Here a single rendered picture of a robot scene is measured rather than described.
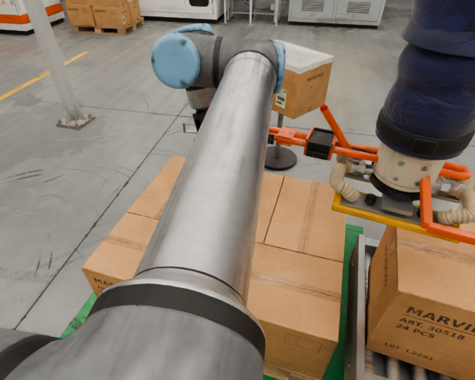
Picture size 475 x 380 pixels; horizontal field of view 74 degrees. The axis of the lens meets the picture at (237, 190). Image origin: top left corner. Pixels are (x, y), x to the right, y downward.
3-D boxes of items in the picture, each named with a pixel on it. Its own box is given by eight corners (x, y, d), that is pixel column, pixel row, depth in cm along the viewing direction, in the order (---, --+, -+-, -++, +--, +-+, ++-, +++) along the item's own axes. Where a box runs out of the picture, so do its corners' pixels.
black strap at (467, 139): (463, 121, 89) (470, 108, 87) (474, 165, 73) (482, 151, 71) (378, 107, 96) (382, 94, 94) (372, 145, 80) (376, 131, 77)
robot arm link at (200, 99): (200, 84, 78) (233, 78, 73) (205, 103, 80) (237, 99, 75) (178, 93, 72) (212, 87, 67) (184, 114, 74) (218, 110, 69)
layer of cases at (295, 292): (335, 231, 222) (348, 187, 197) (320, 381, 150) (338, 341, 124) (179, 197, 249) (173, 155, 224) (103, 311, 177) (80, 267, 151)
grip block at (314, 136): (335, 146, 102) (338, 130, 99) (329, 162, 96) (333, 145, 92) (309, 141, 105) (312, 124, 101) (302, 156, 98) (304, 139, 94)
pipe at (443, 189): (455, 176, 101) (464, 161, 97) (464, 230, 83) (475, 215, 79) (346, 153, 111) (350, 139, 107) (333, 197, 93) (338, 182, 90)
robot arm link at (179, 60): (212, 35, 51) (224, 33, 62) (143, 30, 52) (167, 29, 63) (210, 95, 56) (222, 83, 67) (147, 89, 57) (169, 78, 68)
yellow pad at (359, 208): (455, 219, 91) (464, 206, 88) (459, 244, 84) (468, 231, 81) (335, 190, 101) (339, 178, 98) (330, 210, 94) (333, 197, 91)
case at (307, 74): (242, 95, 283) (242, 47, 257) (273, 84, 303) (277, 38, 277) (292, 119, 248) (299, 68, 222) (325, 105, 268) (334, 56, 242)
